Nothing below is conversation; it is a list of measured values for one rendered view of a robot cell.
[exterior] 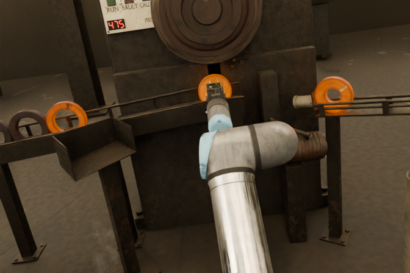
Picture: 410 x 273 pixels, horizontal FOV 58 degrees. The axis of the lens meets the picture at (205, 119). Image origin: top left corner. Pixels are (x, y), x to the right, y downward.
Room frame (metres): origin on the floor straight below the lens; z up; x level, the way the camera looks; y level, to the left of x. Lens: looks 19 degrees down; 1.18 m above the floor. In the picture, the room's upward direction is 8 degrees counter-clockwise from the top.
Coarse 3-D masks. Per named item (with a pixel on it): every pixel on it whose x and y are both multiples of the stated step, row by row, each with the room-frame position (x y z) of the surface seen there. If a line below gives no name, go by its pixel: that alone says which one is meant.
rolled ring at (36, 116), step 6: (18, 114) 1.67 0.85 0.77; (24, 114) 1.67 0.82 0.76; (30, 114) 1.67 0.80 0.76; (36, 114) 1.67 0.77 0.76; (42, 114) 1.70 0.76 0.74; (12, 120) 1.68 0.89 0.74; (18, 120) 1.68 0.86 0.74; (36, 120) 1.67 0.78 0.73; (42, 120) 1.67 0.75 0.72; (12, 126) 1.68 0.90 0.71; (42, 126) 1.67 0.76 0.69; (12, 132) 1.68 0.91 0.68; (18, 132) 1.69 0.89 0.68; (42, 132) 1.67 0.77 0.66; (48, 132) 1.68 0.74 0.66; (18, 138) 1.68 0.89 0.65; (24, 138) 1.69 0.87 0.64
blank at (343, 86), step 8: (328, 80) 1.47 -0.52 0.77; (336, 80) 1.45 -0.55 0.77; (344, 80) 1.44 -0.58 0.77; (320, 88) 1.49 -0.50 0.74; (328, 88) 1.47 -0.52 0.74; (336, 88) 1.45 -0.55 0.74; (344, 88) 1.43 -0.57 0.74; (352, 88) 1.43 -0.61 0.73; (320, 96) 1.49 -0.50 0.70; (344, 96) 1.43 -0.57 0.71; (352, 96) 1.42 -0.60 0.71; (328, 112) 1.47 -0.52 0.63; (336, 112) 1.45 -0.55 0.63
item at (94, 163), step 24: (72, 144) 1.46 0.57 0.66; (96, 144) 1.52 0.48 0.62; (120, 144) 1.51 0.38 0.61; (72, 168) 1.26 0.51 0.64; (96, 168) 1.32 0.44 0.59; (120, 192) 1.41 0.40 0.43; (120, 216) 1.40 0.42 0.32; (120, 240) 1.39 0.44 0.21; (120, 264) 1.48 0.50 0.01; (144, 264) 1.46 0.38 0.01
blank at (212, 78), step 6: (204, 78) 1.67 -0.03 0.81; (210, 78) 1.65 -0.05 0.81; (216, 78) 1.65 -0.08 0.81; (222, 78) 1.65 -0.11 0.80; (204, 84) 1.66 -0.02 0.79; (228, 84) 1.65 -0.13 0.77; (198, 90) 1.66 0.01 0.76; (204, 90) 1.65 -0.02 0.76; (228, 90) 1.65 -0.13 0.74; (204, 96) 1.65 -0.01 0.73; (228, 96) 1.65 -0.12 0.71
